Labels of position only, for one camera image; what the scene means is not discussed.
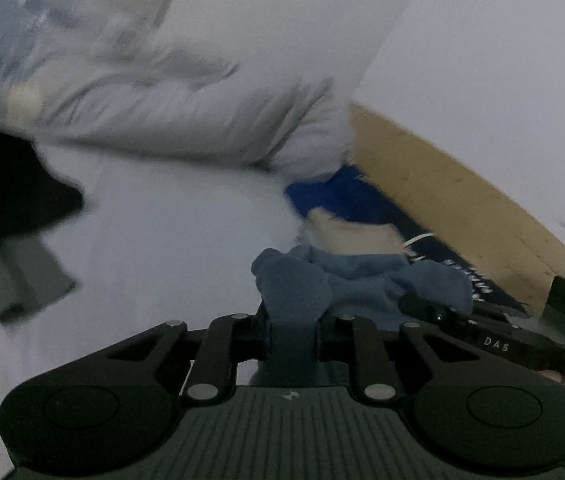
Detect navy blanket with white print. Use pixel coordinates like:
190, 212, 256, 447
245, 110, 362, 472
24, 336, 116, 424
363, 175, 534, 317

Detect grey garment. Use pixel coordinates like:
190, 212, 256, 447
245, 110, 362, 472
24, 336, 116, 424
0, 225, 81, 324

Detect blue denim jeans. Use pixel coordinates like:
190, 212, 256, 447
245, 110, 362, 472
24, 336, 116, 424
251, 245, 474, 387

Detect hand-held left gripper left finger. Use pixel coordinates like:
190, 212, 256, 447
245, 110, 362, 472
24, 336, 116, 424
105, 313, 269, 405

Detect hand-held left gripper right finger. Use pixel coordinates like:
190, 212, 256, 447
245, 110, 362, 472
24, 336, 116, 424
315, 314, 479, 404

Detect black garment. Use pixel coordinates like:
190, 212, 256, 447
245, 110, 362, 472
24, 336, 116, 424
0, 122, 86, 237

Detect beige folded pants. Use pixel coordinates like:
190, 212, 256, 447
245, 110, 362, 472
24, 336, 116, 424
305, 207, 409, 257

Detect white bed sheet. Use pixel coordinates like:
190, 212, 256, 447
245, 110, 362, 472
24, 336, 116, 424
0, 144, 313, 480

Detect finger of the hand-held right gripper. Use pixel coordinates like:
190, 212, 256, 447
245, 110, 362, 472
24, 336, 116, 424
397, 294, 471, 335

